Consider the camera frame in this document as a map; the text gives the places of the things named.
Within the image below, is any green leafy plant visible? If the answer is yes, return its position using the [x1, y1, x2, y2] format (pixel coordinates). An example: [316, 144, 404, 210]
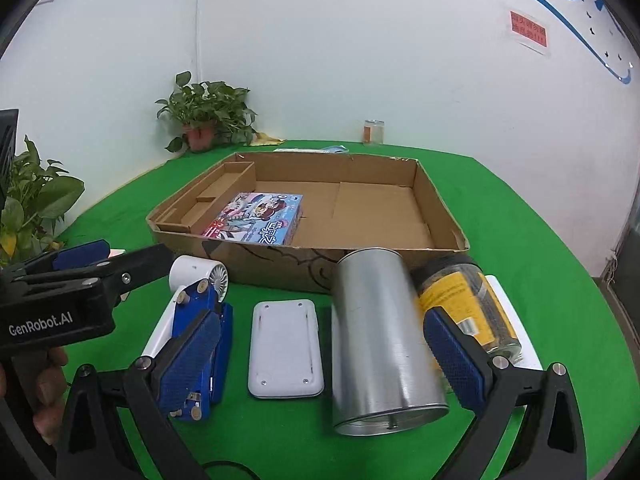
[0, 135, 86, 266]

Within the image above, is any glass jar with yellow label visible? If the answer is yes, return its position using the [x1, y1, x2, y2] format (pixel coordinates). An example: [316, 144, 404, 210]
[412, 254, 523, 366]

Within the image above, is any light blue flat packet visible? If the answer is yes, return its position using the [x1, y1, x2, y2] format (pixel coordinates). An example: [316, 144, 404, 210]
[274, 145, 351, 155]

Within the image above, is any red wall sign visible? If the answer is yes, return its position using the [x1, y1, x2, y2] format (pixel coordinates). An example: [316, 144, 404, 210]
[509, 9, 551, 56]

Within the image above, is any black cable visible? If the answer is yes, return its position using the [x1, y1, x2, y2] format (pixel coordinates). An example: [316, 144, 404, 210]
[205, 460, 261, 480]

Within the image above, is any white rectangular device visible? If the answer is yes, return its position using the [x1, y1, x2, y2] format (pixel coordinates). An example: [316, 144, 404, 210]
[247, 298, 325, 400]

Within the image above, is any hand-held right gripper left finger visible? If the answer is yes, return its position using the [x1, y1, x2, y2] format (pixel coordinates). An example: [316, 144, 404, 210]
[56, 306, 222, 480]

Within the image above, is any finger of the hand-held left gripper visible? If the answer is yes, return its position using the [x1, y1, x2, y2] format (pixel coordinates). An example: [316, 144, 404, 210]
[102, 243, 177, 307]
[9, 240, 111, 282]

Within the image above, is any silver metal can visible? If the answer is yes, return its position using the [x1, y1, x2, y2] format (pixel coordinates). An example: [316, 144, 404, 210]
[331, 247, 451, 437]

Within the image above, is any dark furniture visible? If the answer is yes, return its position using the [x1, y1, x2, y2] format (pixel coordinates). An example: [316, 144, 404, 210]
[607, 220, 640, 351]

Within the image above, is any white handheld fan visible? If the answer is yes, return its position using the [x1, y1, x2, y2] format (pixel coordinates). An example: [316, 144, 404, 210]
[140, 255, 228, 361]

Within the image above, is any potted plant in red pot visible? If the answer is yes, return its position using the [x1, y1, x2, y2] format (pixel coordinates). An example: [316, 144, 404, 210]
[155, 71, 261, 153]

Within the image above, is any blue wall decal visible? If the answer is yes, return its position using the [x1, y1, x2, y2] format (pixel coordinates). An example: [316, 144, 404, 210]
[212, 0, 633, 86]

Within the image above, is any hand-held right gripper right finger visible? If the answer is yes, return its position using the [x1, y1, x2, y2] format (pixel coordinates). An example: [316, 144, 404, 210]
[423, 307, 587, 480]

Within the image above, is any person's left hand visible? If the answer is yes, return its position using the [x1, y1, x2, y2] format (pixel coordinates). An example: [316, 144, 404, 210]
[0, 346, 70, 443]

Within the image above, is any brown cardboard box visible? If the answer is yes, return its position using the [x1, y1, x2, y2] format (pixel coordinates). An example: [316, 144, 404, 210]
[146, 151, 471, 295]

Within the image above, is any blue stapler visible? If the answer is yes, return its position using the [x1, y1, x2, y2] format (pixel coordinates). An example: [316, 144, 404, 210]
[170, 280, 235, 423]

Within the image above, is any white rectangular board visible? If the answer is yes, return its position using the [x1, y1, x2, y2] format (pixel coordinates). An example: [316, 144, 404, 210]
[482, 274, 544, 372]

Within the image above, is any white wall conduit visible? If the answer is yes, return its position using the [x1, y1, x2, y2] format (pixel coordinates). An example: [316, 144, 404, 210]
[195, 0, 207, 86]

